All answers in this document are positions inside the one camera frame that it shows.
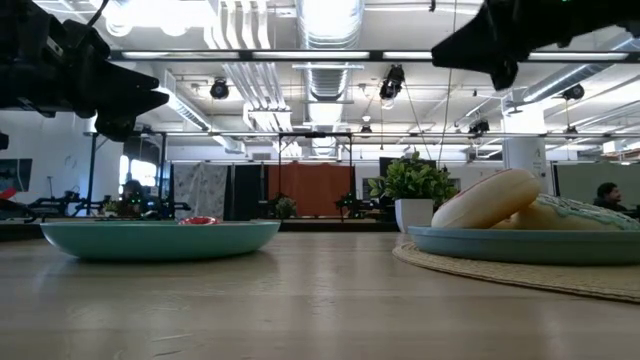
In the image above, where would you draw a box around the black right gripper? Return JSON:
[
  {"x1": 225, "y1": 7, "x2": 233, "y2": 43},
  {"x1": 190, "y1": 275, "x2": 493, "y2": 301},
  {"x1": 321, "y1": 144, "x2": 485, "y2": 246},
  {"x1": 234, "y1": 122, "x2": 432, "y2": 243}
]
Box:
[{"x1": 430, "y1": 0, "x2": 581, "y2": 92}]

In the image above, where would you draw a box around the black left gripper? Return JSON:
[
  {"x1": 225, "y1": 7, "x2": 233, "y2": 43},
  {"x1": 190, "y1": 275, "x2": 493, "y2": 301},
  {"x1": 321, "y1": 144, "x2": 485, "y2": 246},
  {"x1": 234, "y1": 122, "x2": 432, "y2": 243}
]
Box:
[{"x1": 0, "y1": 0, "x2": 171, "y2": 143}]

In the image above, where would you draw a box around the pink frosted donut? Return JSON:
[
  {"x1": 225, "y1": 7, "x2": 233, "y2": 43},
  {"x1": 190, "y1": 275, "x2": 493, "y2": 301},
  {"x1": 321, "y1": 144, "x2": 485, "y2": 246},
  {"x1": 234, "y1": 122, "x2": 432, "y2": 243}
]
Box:
[{"x1": 431, "y1": 167, "x2": 543, "y2": 230}]

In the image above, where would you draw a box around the red frosted donut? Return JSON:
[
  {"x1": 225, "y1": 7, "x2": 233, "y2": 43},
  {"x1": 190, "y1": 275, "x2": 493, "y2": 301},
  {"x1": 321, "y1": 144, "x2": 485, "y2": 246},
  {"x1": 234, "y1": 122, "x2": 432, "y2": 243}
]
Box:
[{"x1": 178, "y1": 215, "x2": 223, "y2": 227}]

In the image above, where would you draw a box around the green frosted donut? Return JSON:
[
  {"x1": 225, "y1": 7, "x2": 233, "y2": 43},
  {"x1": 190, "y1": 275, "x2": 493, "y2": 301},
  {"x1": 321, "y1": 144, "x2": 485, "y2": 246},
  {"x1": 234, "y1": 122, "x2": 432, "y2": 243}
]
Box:
[{"x1": 492, "y1": 193, "x2": 640, "y2": 232}]

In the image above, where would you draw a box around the black metal stand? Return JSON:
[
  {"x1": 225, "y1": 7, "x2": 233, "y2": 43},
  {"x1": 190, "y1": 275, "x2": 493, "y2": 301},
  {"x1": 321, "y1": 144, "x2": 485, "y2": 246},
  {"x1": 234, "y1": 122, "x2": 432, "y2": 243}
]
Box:
[{"x1": 85, "y1": 130, "x2": 170, "y2": 219}]

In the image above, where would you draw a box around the seated person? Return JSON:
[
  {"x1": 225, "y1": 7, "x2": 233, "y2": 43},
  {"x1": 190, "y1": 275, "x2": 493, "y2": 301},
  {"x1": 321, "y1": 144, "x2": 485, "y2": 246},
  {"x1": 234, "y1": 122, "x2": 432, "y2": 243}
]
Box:
[
  {"x1": 121, "y1": 179, "x2": 150, "y2": 218},
  {"x1": 592, "y1": 181, "x2": 630, "y2": 213}
]

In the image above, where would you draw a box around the grey patterned curtain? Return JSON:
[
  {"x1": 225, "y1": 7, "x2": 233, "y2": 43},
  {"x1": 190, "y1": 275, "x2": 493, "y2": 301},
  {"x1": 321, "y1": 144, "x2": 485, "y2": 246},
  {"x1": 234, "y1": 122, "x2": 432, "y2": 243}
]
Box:
[{"x1": 173, "y1": 163, "x2": 229, "y2": 222}]

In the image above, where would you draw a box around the green plant in white pot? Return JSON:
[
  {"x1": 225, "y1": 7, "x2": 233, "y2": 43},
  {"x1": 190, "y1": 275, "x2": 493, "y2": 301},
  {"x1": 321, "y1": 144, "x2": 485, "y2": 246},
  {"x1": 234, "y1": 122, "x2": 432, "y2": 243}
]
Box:
[{"x1": 368, "y1": 150, "x2": 460, "y2": 234}]

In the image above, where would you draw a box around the teal plate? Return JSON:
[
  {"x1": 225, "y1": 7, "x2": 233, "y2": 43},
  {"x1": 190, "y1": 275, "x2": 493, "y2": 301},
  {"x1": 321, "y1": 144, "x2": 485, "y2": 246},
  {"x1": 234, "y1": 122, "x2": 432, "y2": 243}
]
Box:
[{"x1": 39, "y1": 220, "x2": 282, "y2": 263}]

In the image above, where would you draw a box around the overhead light bar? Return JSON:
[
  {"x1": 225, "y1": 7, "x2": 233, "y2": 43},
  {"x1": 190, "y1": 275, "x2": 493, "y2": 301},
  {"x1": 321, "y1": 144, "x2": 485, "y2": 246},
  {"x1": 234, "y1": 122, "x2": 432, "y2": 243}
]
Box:
[{"x1": 107, "y1": 48, "x2": 640, "y2": 63}]

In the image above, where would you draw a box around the blue plate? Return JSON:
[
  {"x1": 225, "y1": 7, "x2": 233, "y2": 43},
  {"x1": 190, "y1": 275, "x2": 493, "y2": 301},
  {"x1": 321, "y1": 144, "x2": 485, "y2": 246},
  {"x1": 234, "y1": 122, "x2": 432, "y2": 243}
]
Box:
[{"x1": 407, "y1": 224, "x2": 640, "y2": 266}]

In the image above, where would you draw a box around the small background potted plant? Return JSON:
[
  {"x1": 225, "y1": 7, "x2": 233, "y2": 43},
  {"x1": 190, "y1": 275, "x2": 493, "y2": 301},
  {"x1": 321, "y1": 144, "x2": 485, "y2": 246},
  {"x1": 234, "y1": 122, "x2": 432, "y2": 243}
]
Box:
[{"x1": 274, "y1": 196, "x2": 300, "y2": 220}]

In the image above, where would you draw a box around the orange partition panel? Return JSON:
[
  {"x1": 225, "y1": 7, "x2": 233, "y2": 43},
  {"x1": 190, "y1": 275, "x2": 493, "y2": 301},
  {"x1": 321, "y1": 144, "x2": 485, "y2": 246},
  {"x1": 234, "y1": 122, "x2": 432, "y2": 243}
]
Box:
[{"x1": 266, "y1": 162, "x2": 355, "y2": 218}]

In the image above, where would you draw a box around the woven beige placemat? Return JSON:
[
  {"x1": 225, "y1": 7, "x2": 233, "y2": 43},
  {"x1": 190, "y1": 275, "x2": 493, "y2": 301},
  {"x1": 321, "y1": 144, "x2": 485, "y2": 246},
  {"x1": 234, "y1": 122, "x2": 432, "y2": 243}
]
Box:
[{"x1": 391, "y1": 233, "x2": 640, "y2": 304}]

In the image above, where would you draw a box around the thin hanging cable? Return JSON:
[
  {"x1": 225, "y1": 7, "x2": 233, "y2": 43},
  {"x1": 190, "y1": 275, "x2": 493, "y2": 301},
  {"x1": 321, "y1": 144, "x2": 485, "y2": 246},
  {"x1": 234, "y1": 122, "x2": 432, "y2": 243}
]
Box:
[{"x1": 436, "y1": 0, "x2": 460, "y2": 169}]

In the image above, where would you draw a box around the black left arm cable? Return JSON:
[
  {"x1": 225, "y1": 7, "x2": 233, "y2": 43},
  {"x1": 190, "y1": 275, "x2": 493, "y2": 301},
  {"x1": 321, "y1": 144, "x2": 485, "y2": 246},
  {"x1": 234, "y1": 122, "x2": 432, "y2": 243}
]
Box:
[{"x1": 88, "y1": 0, "x2": 110, "y2": 27}]

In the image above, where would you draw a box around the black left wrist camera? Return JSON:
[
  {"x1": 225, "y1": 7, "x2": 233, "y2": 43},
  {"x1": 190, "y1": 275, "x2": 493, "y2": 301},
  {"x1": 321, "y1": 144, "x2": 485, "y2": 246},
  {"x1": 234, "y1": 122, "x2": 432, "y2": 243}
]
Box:
[{"x1": 30, "y1": 9, "x2": 67, "y2": 59}]

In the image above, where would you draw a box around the dark wall picture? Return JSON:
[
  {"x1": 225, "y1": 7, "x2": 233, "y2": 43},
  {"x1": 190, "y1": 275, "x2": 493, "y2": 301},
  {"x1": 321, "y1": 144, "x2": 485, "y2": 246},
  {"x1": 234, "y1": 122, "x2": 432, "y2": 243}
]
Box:
[{"x1": 0, "y1": 158, "x2": 34, "y2": 194}]

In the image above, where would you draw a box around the grey partition wall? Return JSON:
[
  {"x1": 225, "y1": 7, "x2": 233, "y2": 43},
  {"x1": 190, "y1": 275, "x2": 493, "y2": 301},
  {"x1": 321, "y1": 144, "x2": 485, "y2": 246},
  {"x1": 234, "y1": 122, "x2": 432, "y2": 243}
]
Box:
[{"x1": 553, "y1": 162, "x2": 640, "y2": 207}]

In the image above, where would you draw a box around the silver round air duct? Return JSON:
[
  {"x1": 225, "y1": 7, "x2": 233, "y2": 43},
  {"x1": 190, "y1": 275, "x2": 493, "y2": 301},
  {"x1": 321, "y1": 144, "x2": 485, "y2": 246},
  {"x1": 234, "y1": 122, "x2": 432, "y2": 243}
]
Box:
[{"x1": 294, "y1": 0, "x2": 366, "y2": 101}]

